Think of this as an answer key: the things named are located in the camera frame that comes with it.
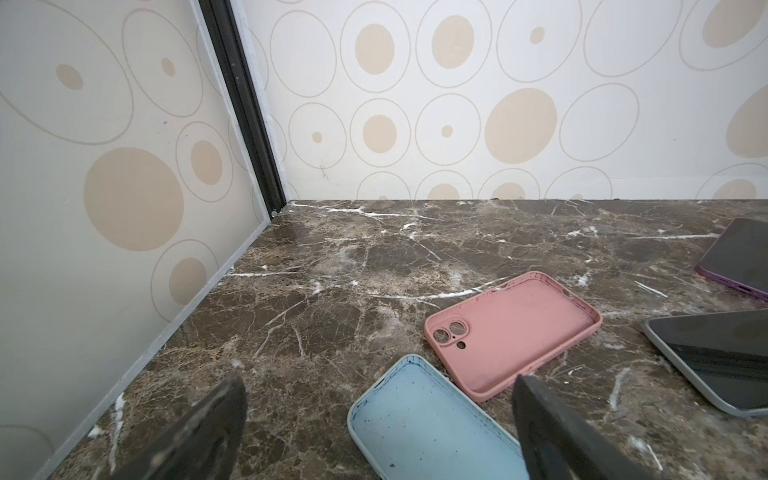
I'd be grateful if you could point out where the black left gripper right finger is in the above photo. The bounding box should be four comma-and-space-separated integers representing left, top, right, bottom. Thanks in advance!
512, 375, 654, 480

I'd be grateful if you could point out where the black corner frame post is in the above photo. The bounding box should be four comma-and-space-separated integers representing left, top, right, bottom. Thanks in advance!
198, 0, 287, 218

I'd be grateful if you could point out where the silver phone dark screen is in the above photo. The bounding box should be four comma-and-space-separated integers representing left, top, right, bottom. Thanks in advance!
643, 309, 767, 417

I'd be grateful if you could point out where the pink phone case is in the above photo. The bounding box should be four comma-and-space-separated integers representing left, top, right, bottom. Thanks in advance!
424, 271, 603, 403

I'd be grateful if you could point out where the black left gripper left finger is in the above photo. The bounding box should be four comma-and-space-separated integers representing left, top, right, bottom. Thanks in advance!
113, 377, 247, 479

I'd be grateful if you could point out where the light blue phone case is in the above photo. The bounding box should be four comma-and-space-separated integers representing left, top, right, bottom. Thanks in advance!
347, 354, 529, 479

